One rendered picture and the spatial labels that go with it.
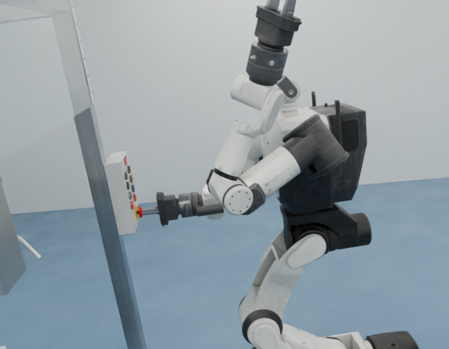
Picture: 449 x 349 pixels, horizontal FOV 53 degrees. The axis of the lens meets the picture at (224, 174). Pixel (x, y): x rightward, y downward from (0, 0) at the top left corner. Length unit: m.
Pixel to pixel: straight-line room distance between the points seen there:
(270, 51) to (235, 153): 0.25
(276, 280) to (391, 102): 3.04
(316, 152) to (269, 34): 0.34
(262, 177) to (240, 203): 0.10
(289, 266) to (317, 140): 0.49
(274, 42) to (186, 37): 3.29
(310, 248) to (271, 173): 0.42
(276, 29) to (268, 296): 0.92
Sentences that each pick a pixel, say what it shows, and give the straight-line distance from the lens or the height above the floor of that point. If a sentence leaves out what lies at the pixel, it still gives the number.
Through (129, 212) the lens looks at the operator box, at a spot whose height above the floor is 0.97.
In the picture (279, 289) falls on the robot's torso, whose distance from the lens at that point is 1.59.
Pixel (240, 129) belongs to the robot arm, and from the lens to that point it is 1.09.
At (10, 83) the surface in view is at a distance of 0.94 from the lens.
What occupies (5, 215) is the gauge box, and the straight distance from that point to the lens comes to 0.98.
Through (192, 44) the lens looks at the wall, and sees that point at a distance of 4.30.
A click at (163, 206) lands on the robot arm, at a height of 0.96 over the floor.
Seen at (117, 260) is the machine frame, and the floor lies 0.80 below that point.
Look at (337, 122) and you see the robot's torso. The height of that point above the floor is 1.22.
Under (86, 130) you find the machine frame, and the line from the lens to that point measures 1.53.
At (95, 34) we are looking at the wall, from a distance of 4.57.
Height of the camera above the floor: 1.49
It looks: 17 degrees down
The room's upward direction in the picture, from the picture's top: 8 degrees counter-clockwise
